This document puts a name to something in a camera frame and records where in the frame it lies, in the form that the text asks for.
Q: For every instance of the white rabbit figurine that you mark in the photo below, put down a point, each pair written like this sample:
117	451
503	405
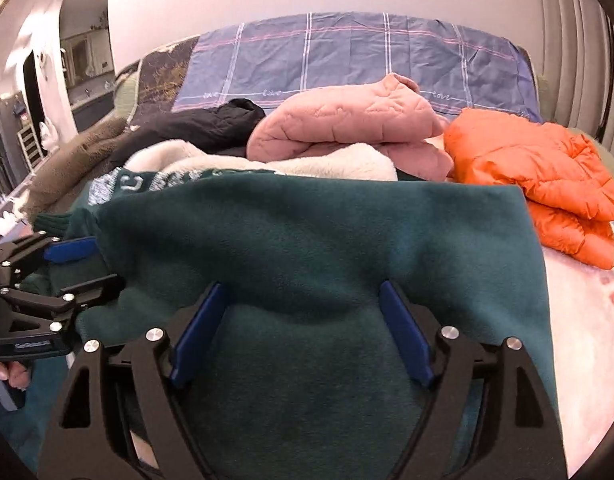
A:
49	135

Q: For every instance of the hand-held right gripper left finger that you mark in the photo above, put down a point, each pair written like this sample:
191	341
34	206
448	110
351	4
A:
197	337

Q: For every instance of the person's left hand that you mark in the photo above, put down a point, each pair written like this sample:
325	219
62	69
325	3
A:
7	372

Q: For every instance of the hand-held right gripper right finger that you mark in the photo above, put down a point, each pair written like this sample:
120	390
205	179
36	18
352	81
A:
404	337

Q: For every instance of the brown fleece garment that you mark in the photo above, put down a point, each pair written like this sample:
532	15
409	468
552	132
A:
72	165

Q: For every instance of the dark green fleece sweatshirt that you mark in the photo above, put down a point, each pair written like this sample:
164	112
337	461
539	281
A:
312	240

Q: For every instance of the white ladder rack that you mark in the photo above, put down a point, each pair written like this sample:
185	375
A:
29	147

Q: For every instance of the pink quilted jacket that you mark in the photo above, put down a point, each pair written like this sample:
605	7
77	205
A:
337	120

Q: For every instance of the orange puffer jacket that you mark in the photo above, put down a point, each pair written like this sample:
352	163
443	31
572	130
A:
542	175

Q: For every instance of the pink plush blanket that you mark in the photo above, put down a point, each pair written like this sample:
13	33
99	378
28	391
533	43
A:
587	340

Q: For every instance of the blue plaid sheet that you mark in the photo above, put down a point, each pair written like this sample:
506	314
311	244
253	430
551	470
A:
337	55

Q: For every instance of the white gloves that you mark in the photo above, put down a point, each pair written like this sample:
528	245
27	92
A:
2	222

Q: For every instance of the dark printed quilt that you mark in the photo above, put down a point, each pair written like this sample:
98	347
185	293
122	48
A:
157	75

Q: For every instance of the wall mirror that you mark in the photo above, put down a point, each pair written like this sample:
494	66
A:
84	57

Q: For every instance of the cream fleece jacket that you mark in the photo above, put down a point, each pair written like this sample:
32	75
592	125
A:
287	165

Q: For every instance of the beige pleated curtain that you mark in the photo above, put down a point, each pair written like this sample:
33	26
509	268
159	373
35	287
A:
572	35

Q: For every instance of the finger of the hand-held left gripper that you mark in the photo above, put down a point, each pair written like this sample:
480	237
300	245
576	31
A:
87	292
69	250

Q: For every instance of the black jacket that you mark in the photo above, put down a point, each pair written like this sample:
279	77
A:
197	127

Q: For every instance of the dark cabinet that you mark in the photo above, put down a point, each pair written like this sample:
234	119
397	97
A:
89	105

